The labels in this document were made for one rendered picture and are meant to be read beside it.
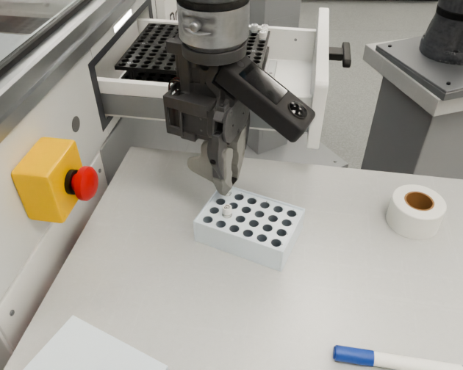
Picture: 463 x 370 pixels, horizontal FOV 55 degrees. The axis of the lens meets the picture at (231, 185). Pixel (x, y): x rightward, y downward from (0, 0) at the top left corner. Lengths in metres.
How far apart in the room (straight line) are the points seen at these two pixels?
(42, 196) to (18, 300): 0.13
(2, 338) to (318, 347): 0.35
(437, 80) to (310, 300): 0.60
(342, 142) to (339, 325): 1.67
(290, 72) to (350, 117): 1.52
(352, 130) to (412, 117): 1.14
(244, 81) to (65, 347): 0.34
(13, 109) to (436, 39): 0.85
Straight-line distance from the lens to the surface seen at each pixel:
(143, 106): 0.70
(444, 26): 1.09
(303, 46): 0.87
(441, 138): 1.13
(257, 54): 0.76
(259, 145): 1.92
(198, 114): 0.52
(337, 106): 2.42
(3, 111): 0.51
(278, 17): 1.70
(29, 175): 0.52
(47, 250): 0.62
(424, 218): 0.63
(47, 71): 0.59
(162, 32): 0.84
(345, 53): 0.74
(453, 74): 1.05
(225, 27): 0.47
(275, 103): 0.49
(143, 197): 0.68
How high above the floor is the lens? 1.21
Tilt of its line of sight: 41 degrees down
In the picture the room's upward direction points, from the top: straight up
